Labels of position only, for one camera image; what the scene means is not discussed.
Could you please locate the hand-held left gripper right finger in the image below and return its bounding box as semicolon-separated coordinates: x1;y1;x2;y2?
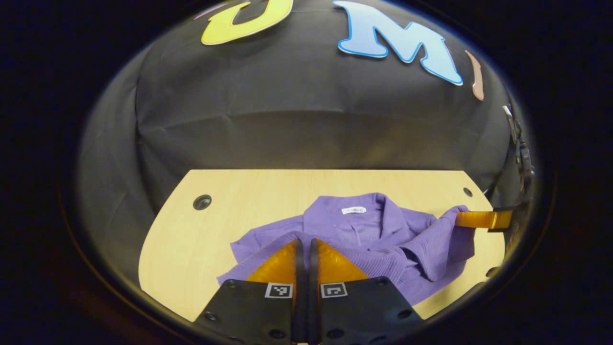
307;239;424;345

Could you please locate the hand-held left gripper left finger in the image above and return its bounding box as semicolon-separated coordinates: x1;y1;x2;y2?
192;239;307;345

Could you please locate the black backdrop cloth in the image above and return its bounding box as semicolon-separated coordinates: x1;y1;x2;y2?
77;0;532;288

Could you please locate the purple jacket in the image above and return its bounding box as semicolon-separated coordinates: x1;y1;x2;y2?
216;193;476;306

